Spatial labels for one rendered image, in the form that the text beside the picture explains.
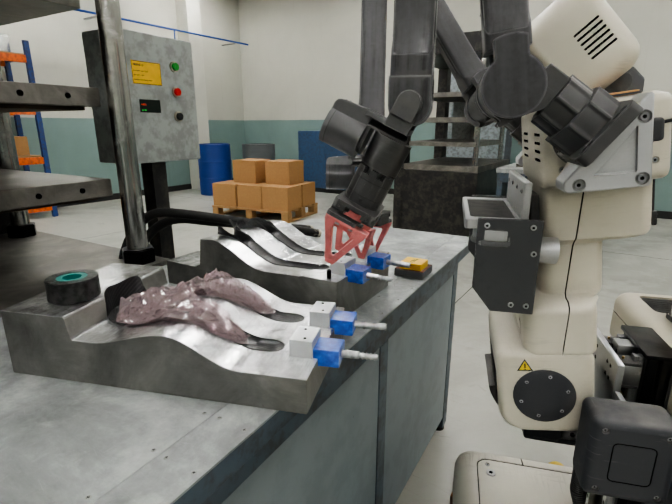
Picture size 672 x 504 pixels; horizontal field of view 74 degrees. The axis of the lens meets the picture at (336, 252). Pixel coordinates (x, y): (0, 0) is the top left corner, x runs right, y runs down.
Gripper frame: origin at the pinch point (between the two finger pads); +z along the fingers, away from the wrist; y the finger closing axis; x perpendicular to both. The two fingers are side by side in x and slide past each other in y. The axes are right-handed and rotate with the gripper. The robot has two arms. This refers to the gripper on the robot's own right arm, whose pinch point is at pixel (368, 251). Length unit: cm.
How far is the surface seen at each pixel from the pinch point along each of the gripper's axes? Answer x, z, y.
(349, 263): 1.0, -0.2, 11.1
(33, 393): -26, 11, 62
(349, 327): 10.4, 5.2, 28.4
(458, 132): -119, -24, -517
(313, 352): 10.3, 4.8, 39.7
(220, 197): -390, 63, -354
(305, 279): -5.8, 2.7, 17.5
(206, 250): -33.7, 0.5, 17.4
